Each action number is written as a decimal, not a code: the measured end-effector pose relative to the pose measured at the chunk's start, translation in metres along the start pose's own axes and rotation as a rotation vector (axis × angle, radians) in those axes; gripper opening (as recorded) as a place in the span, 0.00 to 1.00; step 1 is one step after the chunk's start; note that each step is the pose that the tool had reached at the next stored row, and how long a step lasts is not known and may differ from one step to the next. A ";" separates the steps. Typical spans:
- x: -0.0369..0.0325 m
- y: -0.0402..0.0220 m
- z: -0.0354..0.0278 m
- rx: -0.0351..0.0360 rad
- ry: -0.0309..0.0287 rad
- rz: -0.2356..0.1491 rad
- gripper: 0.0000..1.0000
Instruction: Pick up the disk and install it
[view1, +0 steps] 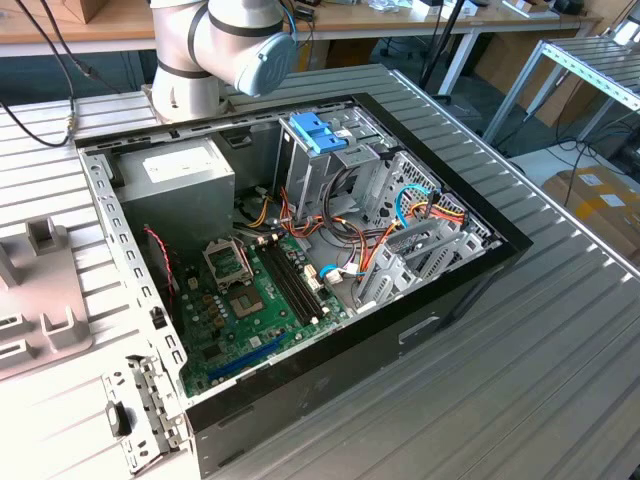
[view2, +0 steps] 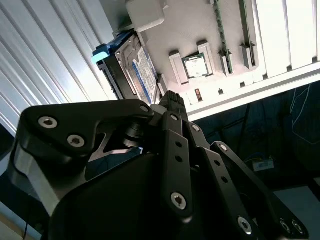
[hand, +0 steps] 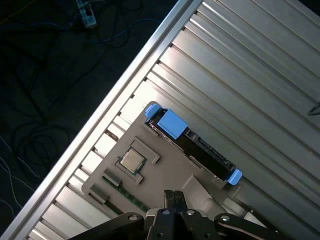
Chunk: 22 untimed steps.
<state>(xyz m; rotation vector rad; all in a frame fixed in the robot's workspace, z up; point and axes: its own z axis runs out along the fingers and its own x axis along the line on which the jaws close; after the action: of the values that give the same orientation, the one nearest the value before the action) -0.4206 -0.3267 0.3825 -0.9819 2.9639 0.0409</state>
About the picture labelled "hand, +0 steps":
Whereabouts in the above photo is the pale floor adapter box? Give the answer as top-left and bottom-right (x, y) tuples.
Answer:
(76, 0), (98, 28)

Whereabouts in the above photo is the grey parts rack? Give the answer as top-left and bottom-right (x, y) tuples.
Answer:
(81, 100), (253, 226)

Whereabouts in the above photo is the silver CPU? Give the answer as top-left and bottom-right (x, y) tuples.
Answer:
(119, 148), (146, 173)

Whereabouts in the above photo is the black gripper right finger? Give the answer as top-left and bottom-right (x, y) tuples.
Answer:
(174, 190), (288, 240)

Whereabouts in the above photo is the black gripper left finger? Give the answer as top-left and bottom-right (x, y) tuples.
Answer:
(67, 189), (177, 240)

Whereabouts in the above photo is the green RAM stick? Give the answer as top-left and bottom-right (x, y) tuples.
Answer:
(101, 175), (150, 214)

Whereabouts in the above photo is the hard disk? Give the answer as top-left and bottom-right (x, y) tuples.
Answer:
(144, 104), (244, 187)

